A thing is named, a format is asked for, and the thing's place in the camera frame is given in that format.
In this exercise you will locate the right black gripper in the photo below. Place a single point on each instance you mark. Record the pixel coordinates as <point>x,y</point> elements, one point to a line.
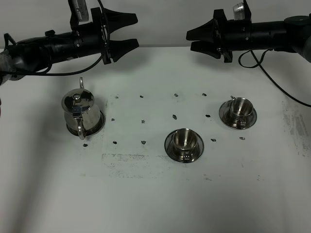
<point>233,35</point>

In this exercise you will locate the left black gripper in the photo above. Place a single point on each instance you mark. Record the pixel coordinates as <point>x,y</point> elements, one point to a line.
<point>89,38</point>

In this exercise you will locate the stainless steel teapot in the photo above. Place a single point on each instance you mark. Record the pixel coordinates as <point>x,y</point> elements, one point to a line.
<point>78,101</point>

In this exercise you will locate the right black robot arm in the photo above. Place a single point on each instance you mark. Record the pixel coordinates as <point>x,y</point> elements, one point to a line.
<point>291,35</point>

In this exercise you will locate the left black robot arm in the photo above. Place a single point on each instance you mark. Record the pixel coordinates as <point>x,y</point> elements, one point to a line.
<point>35,56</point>

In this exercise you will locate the far stainless steel saucer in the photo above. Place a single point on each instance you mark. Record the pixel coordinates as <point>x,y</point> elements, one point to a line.
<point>228,121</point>

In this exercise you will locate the stainless steel saucer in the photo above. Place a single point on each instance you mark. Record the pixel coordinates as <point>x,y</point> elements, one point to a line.
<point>169,147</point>
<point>228,121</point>

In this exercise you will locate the far stainless steel teacup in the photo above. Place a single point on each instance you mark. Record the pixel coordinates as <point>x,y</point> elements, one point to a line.
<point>240,109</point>

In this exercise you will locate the stainless steel teacup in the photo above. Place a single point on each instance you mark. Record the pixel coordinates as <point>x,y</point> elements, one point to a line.
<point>185,145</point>
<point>240,109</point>

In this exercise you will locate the steel teapot coaster plate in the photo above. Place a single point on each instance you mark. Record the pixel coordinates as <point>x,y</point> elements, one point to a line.
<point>90,124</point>

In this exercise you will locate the near stainless steel teacup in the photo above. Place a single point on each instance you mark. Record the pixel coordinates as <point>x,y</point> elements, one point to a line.
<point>185,145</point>

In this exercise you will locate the near stainless steel saucer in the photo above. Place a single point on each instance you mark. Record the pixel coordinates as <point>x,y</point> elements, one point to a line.
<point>169,147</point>

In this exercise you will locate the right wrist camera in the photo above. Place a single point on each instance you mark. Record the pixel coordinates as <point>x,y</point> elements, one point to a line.
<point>242,11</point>

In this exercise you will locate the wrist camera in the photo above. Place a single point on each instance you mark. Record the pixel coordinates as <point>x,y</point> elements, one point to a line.
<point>79,12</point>
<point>242,11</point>

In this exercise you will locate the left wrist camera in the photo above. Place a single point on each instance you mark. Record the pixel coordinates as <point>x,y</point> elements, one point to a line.
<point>79,12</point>

